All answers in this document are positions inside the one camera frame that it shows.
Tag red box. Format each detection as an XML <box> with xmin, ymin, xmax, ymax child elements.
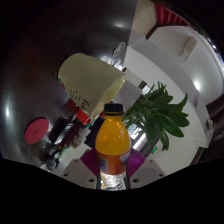
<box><xmin>64</xmin><ymin>98</ymin><xmax>101</xmax><ymax>126</ymax></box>

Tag red carpeted stairs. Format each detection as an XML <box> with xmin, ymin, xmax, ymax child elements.
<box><xmin>153</xmin><ymin>3</ymin><xmax>189</xmax><ymax>28</ymax></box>

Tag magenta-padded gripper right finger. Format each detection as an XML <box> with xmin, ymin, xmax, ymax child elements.
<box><xmin>127</xmin><ymin>148</ymin><xmax>166</xmax><ymax>190</ymax></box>

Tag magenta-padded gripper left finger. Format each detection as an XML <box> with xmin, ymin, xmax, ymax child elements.
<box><xmin>59</xmin><ymin>148</ymin><xmax>100</xmax><ymax>190</ymax></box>

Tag white wall-mounted unit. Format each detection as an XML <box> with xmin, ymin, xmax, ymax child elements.
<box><xmin>179</xmin><ymin>34</ymin><xmax>198</xmax><ymax>61</ymax></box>

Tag orange drink bottle black cap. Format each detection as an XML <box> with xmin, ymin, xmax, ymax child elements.
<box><xmin>94</xmin><ymin>103</ymin><xmax>132</xmax><ymax>191</ymax></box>

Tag flat round red coaster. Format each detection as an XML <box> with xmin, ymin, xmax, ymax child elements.
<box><xmin>23</xmin><ymin>117</ymin><xmax>50</xmax><ymax>145</ymax></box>

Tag potted leafy plant white pot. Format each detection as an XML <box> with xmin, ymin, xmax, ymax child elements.
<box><xmin>111</xmin><ymin>78</ymin><xmax>190</xmax><ymax>152</ymax></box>

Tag pale yellow-green cup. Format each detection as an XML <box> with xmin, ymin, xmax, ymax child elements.
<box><xmin>58</xmin><ymin>52</ymin><xmax>128</xmax><ymax>119</ymax></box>

